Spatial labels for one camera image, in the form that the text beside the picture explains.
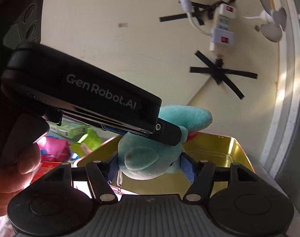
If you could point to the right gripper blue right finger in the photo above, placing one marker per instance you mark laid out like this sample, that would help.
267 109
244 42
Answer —
188 167

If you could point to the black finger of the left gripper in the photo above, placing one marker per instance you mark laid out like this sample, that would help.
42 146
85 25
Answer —
167 133

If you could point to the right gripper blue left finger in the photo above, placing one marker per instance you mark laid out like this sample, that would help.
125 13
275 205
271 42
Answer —
113 167

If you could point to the teal plush toy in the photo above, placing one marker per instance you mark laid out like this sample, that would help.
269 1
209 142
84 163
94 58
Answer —
140 158

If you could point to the green tissue pack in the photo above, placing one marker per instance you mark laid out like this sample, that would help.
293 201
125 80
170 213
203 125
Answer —
68 129

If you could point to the magenta pouch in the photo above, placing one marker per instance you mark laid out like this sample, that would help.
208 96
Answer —
53 149

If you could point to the red card box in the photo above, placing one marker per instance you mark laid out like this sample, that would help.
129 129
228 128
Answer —
43 169

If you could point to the person's left hand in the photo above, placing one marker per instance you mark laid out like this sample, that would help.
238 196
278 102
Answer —
14 179

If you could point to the gold metal tin box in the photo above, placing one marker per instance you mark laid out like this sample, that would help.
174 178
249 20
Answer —
220 150

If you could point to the black tape cross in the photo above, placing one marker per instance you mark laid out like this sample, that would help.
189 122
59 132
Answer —
219 74

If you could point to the white power strip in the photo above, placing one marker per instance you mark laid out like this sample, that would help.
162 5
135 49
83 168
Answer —
221 36

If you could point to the white small fan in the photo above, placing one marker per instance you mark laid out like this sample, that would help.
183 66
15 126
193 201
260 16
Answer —
275 21

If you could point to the black camera box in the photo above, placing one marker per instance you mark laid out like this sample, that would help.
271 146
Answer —
20 22

